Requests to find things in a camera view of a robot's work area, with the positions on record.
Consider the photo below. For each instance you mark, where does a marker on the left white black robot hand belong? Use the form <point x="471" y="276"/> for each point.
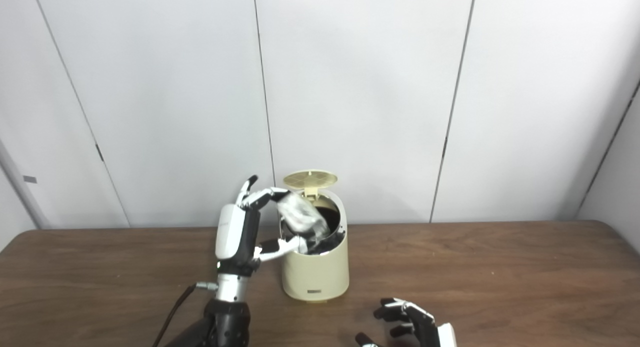
<point x="232" y="232"/>

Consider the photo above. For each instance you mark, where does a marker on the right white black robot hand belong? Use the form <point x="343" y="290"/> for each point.
<point x="420" y="324"/>

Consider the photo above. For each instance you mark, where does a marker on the white green milk carton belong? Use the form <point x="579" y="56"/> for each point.
<point x="302" y="217"/>

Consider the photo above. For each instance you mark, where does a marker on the cream-colored trash bin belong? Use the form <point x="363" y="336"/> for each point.
<point x="315" y="274"/>

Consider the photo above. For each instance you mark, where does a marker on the cream round bin lid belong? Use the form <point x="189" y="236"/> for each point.
<point x="310" y="179"/>

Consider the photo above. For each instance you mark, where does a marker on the black bin liner bag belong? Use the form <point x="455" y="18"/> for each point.
<point x="334" y="239"/>

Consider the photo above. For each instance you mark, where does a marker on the black wall panel clip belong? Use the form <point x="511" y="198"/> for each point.
<point x="99" y="152"/>

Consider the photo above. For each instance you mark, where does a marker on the small grey wall label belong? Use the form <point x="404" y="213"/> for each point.
<point x="29" y="179"/>

